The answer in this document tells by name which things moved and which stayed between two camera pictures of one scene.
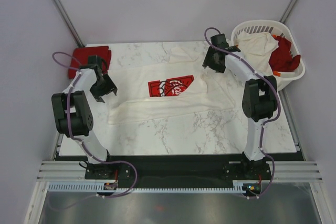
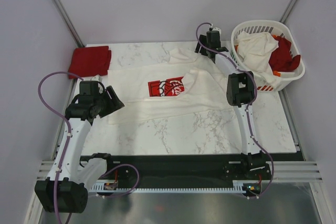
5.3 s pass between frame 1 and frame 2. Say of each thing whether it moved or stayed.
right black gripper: moved
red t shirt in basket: stayed
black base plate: stayed
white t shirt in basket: stayed
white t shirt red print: stayed
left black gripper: moved
